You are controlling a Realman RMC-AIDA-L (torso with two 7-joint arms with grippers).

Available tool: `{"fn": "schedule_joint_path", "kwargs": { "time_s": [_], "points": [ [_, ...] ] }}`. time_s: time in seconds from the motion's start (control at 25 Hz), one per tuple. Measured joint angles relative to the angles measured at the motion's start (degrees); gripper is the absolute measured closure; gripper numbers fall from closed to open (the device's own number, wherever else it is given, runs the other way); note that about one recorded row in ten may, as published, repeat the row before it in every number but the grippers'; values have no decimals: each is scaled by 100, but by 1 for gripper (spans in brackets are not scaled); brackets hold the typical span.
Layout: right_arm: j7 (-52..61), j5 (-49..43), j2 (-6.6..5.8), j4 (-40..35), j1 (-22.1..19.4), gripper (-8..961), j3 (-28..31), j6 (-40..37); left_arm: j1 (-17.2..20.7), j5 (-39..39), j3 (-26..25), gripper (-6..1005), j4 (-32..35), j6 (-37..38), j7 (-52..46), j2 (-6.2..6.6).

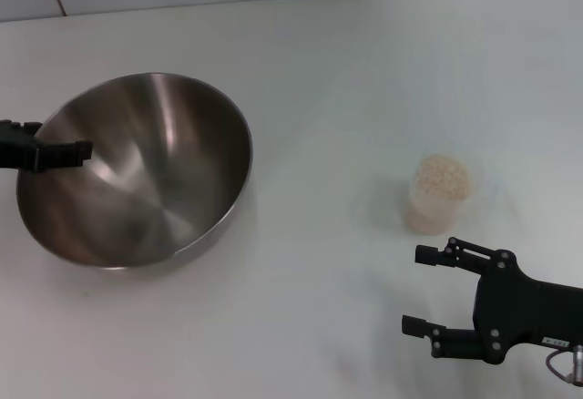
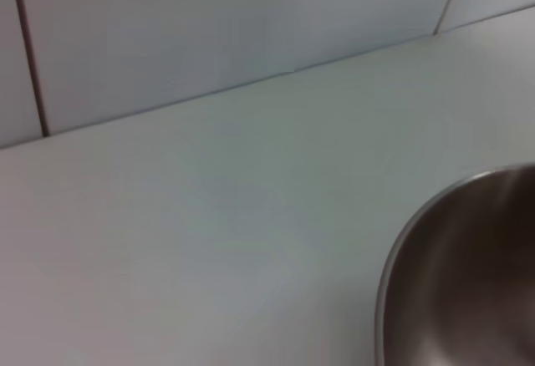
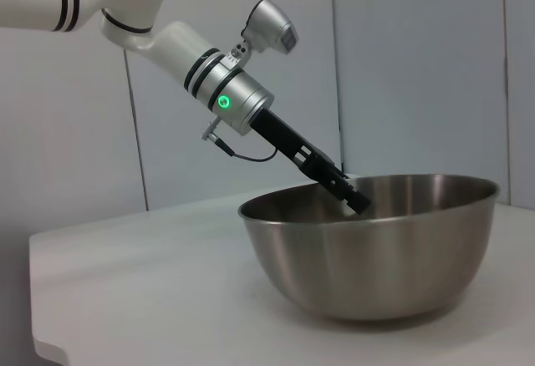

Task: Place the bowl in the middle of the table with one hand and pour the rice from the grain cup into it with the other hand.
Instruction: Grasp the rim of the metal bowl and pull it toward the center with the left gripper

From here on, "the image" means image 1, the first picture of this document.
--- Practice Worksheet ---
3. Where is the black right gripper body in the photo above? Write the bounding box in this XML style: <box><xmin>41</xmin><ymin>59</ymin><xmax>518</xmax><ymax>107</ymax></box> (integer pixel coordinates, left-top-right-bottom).
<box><xmin>473</xmin><ymin>248</ymin><xmax>583</xmax><ymax>366</ymax></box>

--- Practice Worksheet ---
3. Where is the clear plastic measuring cup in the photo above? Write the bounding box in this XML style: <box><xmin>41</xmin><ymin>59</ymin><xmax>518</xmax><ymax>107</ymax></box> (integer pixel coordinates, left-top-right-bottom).
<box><xmin>404</xmin><ymin>152</ymin><xmax>479</xmax><ymax>237</ymax></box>

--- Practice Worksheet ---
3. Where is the stainless steel mixing bowl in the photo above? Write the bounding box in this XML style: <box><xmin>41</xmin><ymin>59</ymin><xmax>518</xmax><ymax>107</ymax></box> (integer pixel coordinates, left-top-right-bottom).
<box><xmin>15</xmin><ymin>71</ymin><xmax>255</xmax><ymax>271</ymax></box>

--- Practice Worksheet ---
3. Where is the thin right gripper cable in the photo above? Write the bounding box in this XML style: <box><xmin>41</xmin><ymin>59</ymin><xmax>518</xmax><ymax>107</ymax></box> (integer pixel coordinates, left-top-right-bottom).
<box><xmin>545</xmin><ymin>348</ymin><xmax>583</xmax><ymax>381</ymax></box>

